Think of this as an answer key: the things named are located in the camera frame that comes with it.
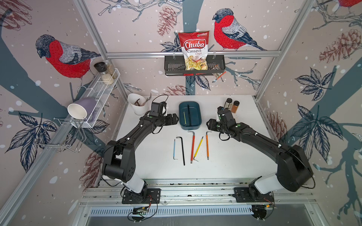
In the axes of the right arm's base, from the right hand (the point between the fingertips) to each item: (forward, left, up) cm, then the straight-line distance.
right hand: (208, 122), depth 88 cm
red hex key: (-10, +9, -14) cm, 19 cm away
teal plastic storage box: (+16, +8, -13) cm, 22 cm away
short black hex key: (-13, +16, -13) cm, 25 cm away
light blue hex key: (-10, +22, -14) cm, 28 cm away
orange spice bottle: (+21, -23, -8) cm, 32 cm away
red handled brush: (+44, -10, 0) cm, 45 cm away
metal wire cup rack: (-24, +64, +23) cm, 72 cm away
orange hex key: (-8, 0, -13) cm, 16 cm away
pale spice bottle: (+23, -18, -7) cm, 30 cm away
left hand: (+3, +21, +2) cm, 22 cm away
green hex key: (+13, +16, -13) cm, 24 cm away
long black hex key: (+16, +12, -13) cm, 24 cm away
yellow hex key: (-12, +6, -14) cm, 20 cm away
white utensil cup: (+19, +51, -4) cm, 55 cm away
